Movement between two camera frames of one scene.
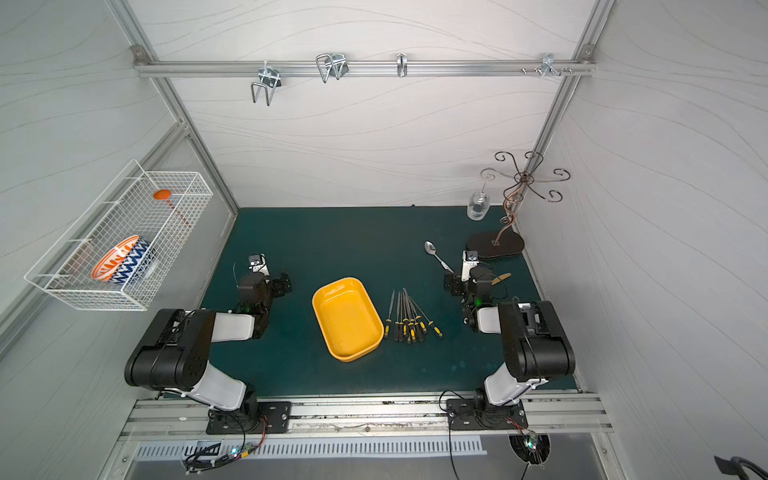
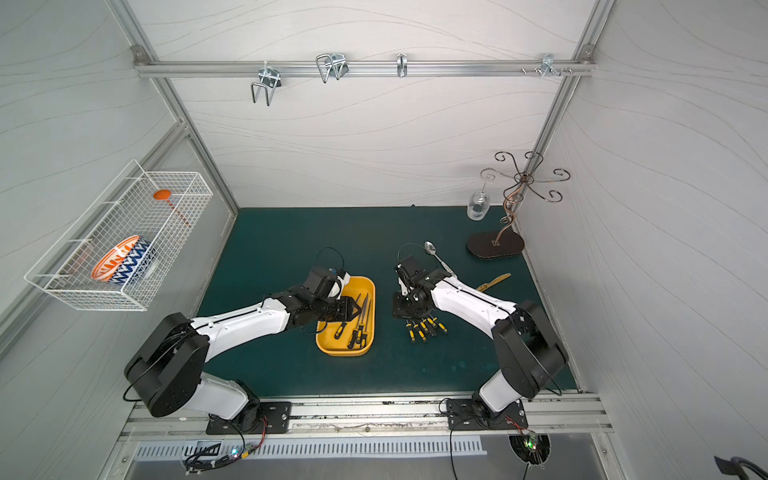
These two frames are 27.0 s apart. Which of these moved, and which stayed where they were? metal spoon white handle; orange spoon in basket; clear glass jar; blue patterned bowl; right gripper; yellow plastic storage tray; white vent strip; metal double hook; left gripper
Moved: right gripper; left gripper; yellow plastic storage tray
Stayed: metal double hook; white vent strip; blue patterned bowl; clear glass jar; metal spoon white handle; orange spoon in basket
